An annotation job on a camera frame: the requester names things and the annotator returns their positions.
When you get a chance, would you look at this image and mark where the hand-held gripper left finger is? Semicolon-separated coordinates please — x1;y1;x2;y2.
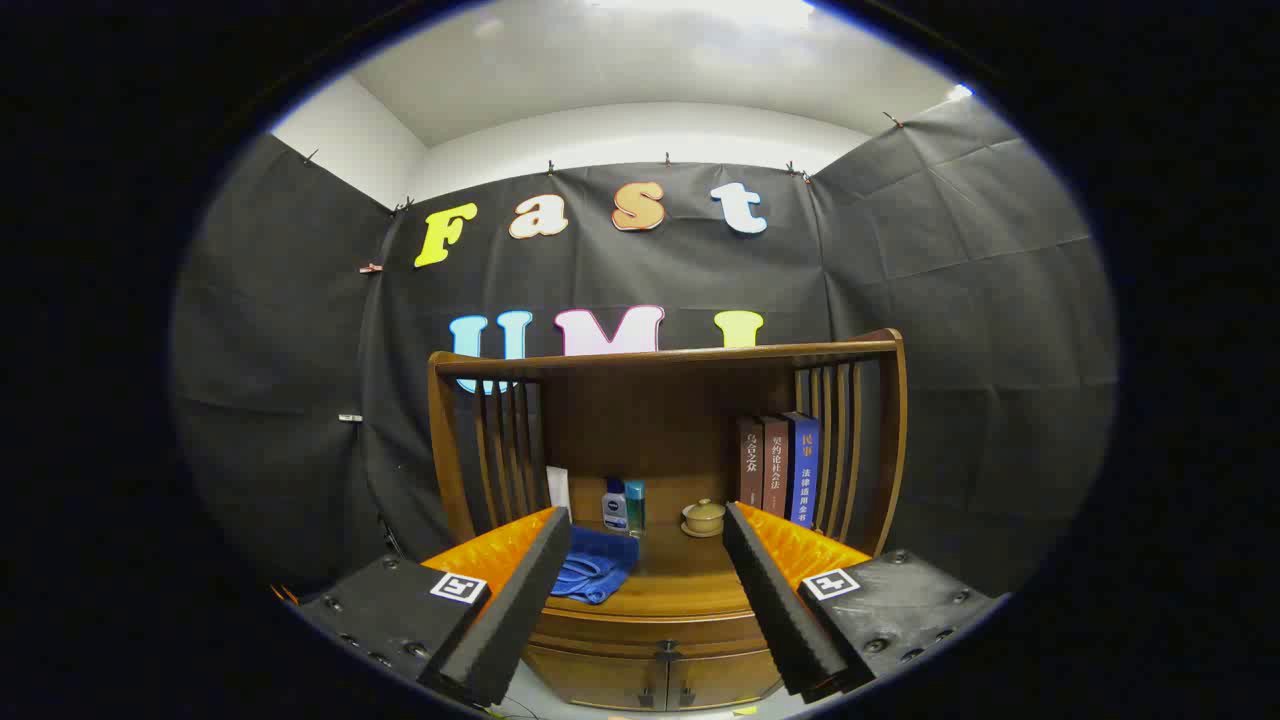
275;505;573;709

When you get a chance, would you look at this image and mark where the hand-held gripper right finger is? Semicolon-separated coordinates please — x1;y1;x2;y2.
722;501;1011;703

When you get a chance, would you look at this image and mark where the wooden drawer with black knob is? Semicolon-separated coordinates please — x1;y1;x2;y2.
528;610;779;661

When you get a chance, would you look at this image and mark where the wooden countertop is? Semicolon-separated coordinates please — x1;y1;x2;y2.
545;518;801;616

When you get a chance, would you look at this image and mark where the wooden cabinet with slatted shelf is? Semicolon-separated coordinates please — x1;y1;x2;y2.
428;328;909;713

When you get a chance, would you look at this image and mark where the blue folded towel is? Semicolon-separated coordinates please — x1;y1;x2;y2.
550;525;641;606

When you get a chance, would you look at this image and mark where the beige lidded tea cup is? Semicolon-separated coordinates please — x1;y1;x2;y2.
681;498;727;539

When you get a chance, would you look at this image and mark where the blue book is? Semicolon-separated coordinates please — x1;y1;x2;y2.
785;411;821;526

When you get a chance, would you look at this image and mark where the reddish brown book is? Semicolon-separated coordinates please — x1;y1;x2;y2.
762;415;791;519

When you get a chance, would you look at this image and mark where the dark brown book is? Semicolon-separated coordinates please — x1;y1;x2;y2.
737;416;766;509

